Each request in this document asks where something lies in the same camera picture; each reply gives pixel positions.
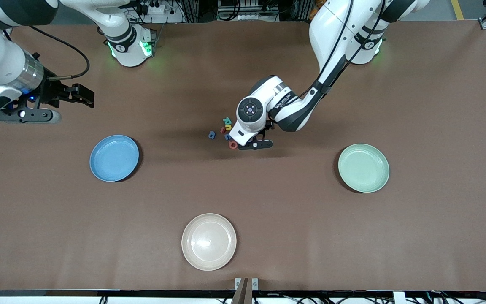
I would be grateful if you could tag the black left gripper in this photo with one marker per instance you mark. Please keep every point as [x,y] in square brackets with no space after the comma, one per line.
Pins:
[268,124]

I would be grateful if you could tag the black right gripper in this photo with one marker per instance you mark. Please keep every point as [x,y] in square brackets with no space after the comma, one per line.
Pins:
[53,91]

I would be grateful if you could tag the teal foam capital R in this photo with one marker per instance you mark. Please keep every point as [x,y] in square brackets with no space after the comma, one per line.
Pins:
[228,121]

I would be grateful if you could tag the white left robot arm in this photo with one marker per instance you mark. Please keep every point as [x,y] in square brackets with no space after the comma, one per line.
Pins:
[331,25]

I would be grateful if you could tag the blue plate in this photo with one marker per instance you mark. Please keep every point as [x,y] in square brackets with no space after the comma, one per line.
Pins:
[114,158]

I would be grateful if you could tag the light green plate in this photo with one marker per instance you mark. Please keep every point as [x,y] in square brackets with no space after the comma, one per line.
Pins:
[363,168]

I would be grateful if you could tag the white power strip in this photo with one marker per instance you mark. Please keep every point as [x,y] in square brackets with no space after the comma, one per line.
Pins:
[154,7]

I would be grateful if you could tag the beige plate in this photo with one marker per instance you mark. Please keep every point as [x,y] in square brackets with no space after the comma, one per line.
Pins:
[209,242]

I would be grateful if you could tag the orange snack bags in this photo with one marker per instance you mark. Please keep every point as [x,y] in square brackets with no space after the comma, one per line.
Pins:
[317,3]

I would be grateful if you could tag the metal bracket at table edge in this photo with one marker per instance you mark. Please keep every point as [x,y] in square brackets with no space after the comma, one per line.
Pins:
[243,291]

